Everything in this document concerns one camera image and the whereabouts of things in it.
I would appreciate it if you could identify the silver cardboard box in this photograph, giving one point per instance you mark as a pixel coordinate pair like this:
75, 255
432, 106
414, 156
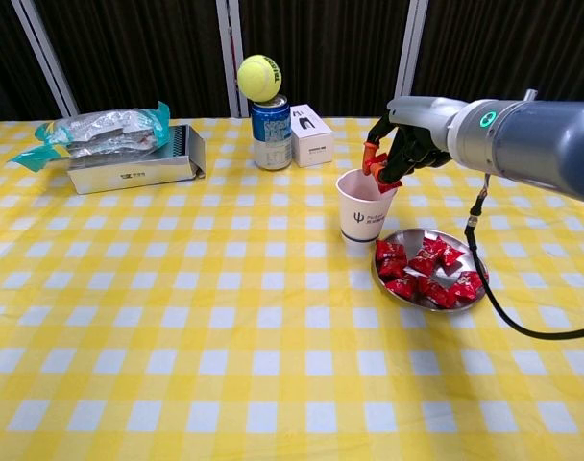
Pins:
128, 175

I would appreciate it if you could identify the small white carton box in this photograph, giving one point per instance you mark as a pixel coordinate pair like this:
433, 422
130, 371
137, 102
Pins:
311, 144

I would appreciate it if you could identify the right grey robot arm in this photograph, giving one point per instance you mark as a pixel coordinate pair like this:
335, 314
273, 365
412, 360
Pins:
537, 139

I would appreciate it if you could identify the white partition frame post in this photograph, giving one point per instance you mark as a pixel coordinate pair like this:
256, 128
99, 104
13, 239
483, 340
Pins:
49, 62
409, 57
230, 48

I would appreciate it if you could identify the small metal bowl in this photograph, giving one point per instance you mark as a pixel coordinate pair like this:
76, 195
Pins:
407, 236

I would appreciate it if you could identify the red candy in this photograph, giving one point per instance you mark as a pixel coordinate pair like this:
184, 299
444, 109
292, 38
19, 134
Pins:
444, 298
401, 285
429, 288
393, 185
388, 250
449, 254
392, 269
431, 246
424, 264
467, 284

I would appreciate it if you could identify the yellow white checked tablecloth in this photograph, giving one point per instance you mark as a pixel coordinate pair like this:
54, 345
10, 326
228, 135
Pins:
177, 288

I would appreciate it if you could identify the yellow tennis ball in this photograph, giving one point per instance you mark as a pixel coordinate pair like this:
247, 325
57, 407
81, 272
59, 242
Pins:
258, 77

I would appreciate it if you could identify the teal silver snack bag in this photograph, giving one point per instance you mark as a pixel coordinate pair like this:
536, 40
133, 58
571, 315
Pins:
104, 132

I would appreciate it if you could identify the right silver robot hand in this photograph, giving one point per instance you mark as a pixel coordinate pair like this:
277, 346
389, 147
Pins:
421, 120

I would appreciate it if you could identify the white paper cup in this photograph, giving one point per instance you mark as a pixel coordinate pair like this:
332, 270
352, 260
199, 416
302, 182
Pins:
364, 216

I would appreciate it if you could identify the blue drink can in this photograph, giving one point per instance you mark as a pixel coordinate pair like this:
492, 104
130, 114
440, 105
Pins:
272, 139

